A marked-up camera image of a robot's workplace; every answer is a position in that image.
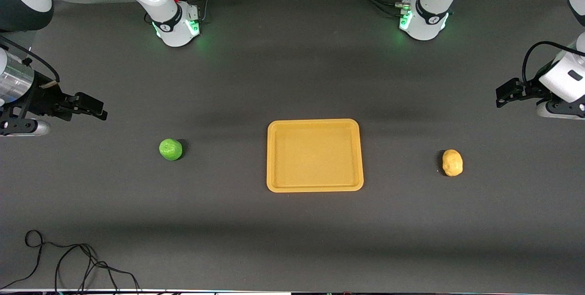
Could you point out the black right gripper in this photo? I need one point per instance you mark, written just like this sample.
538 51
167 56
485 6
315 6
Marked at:
45 101

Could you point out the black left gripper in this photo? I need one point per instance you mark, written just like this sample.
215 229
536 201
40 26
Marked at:
525 90

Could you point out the green apple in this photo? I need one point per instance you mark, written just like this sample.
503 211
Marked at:
170 149

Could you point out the yellow potato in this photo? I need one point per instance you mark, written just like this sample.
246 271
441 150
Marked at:
452 163

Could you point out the yellow plastic tray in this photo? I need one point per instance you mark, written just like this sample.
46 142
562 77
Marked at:
315 155

